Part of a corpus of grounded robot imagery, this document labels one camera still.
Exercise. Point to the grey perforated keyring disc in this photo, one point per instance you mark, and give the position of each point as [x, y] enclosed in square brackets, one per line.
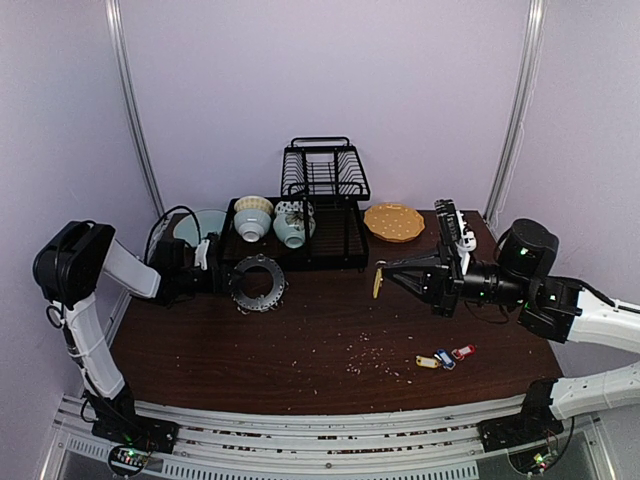
[262, 303]

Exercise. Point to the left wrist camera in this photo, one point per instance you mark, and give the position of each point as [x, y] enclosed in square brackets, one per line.
[201, 255]

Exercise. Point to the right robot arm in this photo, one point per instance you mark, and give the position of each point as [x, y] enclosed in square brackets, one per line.
[556, 308]

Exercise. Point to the blue key tag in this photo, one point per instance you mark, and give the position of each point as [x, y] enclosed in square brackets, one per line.
[445, 359]

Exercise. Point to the dotted white bowl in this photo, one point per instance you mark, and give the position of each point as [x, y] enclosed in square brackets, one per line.
[293, 206]

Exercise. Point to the cream patterned bowl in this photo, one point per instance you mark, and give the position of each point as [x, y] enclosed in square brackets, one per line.
[254, 202]

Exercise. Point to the yellow dotted plate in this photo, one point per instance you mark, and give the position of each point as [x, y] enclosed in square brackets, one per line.
[394, 222]

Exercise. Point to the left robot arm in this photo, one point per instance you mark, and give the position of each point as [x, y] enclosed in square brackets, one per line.
[68, 270]

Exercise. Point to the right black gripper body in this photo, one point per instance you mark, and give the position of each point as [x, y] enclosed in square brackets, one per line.
[445, 278]

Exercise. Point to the aluminium frame post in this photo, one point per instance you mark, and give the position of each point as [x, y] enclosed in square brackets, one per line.
[514, 135]
[118, 40]

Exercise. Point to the red key tag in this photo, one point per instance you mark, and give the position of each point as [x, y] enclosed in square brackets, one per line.
[463, 352]

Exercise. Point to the left aluminium frame post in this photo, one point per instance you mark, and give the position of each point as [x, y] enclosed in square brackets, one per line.
[118, 40]

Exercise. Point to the light blue ribbed bowl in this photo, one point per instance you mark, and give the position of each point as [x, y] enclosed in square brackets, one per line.
[252, 224]

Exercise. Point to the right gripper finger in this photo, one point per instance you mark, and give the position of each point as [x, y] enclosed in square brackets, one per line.
[426, 262]
[424, 286]

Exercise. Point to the light blue plate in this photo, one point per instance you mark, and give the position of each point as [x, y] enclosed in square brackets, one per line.
[209, 220]

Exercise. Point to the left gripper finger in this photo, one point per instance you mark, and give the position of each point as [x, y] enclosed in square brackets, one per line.
[234, 287]
[236, 276]

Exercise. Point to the black wire dish rack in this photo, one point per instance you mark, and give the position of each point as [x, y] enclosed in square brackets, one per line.
[326, 176]

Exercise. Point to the yellow key tag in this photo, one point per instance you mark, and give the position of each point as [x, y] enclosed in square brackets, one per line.
[377, 283]
[427, 362]

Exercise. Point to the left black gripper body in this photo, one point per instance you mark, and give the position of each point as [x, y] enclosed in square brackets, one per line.
[210, 286]

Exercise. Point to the right aluminium frame post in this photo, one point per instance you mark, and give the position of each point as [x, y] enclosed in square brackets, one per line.
[514, 135]

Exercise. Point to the light blue floral bowl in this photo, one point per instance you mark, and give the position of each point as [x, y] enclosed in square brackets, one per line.
[290, 229]

